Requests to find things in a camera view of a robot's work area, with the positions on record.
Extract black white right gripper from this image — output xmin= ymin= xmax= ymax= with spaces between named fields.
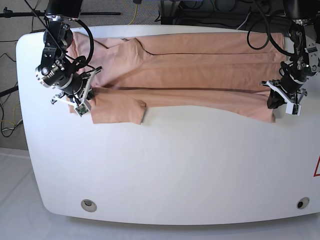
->
xmin=50 ymin=66 xmax=102 ymax=108

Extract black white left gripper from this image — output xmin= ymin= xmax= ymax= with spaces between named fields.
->
xmin=261 ymin=74 xmax=307 ymax=109

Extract peach pink T-shirt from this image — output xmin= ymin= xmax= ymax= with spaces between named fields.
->
xmin=66 ymin=31 xmax=286 ymax=126

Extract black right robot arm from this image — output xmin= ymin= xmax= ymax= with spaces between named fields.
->
xmin=35 ymin=0 xmax=102 ymax=116

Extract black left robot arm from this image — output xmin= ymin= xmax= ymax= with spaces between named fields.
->
xmin=253 ymin=0 xmax=320 ymax=115

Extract right table grommet hole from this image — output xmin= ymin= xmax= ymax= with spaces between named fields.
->
xmin=296 ymin=197 xmax=310 ymax=210

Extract table grommet hole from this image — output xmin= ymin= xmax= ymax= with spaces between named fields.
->
xmin=80 ymin=199 xmax=97 ymax=213
xmin=296 ymin=197 xmax=310 ymax=210

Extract left table grommet hole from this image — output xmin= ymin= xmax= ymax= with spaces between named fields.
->
xmin=80 ymin=199 xmax=97 ymax=213

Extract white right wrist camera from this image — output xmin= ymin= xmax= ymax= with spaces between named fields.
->
xmin=74 ymin=103 xmax=91 ymax=117

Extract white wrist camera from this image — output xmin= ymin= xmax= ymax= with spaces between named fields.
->
xmin=285 ymin=102 xmax=301 ymax=116
xmin=74 ymin=103 xmax=91 ymax=117

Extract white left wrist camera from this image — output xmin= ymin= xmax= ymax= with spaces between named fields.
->
xmin=285 ymin=102 xmax=301 ymax=116

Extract white cable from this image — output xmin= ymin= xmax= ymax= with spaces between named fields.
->
xmin=236 ymin=11 xmax=252 ymax=30

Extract tangled black cables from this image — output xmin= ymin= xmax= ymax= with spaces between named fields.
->
xmin=154 ymin=0 xmax=286 ymax=33

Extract yellow cable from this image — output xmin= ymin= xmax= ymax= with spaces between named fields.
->
xmin=128 ymin=4 xmax=139 ymax=26

